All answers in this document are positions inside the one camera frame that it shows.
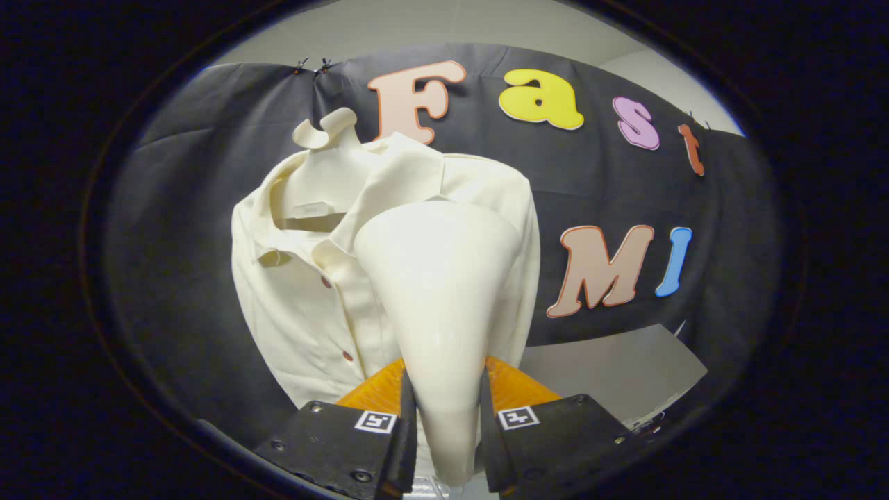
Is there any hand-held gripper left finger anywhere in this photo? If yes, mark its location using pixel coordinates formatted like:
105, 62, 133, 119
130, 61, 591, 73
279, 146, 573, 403
254, 358, 417, 500

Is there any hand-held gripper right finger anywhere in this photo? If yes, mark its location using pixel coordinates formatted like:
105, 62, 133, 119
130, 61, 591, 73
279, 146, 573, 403
479, 356, 650, 497

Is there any white garment steamer head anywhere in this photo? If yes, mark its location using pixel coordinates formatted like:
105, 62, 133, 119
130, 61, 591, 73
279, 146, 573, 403
353, 200, 523, 487

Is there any cream button-up shirt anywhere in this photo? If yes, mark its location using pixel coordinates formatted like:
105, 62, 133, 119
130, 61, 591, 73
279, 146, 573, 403
231, 132, 541, 410

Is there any grey top white cabinet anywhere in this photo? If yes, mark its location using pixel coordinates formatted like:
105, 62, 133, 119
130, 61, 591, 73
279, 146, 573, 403
517, 323, 709, 431

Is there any cream plastic hanger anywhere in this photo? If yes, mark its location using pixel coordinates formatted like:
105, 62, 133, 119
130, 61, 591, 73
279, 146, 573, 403
281, 108, 369, 231

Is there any black backdrop cloth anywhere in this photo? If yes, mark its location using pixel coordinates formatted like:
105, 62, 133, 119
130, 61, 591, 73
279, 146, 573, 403
104, 43, 786, 445

